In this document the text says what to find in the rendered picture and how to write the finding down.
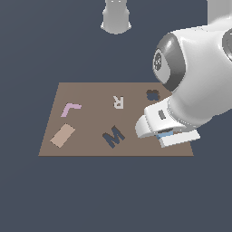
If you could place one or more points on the white letter R piece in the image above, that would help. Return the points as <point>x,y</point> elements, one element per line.
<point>118,102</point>

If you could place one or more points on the white gripper block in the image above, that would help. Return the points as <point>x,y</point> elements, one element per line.
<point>181,139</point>

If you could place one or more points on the pink L-shaped piece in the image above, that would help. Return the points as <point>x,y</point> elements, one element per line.
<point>69,108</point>

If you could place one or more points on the dark blue letter M piece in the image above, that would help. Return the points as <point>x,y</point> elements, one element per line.
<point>113,136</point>

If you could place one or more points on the light blue small piece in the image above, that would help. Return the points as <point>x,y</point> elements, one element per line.
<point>164,134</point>

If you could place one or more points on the tan rectangular piece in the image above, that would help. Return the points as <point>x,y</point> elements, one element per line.
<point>62,135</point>

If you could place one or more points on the brown flat slot board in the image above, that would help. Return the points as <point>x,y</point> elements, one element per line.
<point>90,136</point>

